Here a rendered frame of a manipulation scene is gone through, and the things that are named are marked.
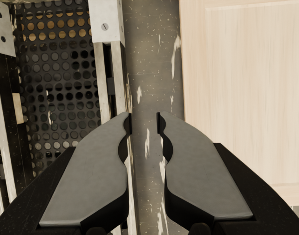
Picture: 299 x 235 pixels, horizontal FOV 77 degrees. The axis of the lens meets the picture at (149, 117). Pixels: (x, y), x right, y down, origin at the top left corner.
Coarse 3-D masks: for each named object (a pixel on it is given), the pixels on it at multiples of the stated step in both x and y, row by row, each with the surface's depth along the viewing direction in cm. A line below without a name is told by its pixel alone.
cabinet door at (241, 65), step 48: (192, 0) 44; (240, 0) 44; (288, 0) 44; (192, 48) 45; (240, 48) 45; (288, 48) 45; (192, 96) 47; (240, 96) 47; (288, 96) 46; (240, 144) 48; (288, 144) 48; (288, 192) 49
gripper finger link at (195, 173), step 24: (168, 120) 11; (168, 144) 10; (192, 144) 9; (168, 168) 8; (192, 168) 8; (216, 168) 8; (168, 192) 7; (192, 192) 7; (216, 192) 7; (240, 192) 7; (168, 216) 8; (192, 216) 7; (216, 216) 6; (240, 216) 6
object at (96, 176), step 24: (120, 120) 11; (96, 144) 9; (120, 144) 9; (72, 168) 8; (96, 168) 8; (120, 168) 8; (72, 192) 7; (96, 192) 7; (120, 192) 7; (48, 216) 6; (72, 216) 6; (96, 216) 6; (120, 216) 7
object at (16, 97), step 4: (16, 96) 48; (16, 100) 48; (16, 104) 48; (20, 104) 50; (16, 108) 48; (20, 108) 50; (16, 112) 48; (20, 112) 49; (16, 116) 48; (20, 116) 49; (16, 120) 48; (20, 120) 49
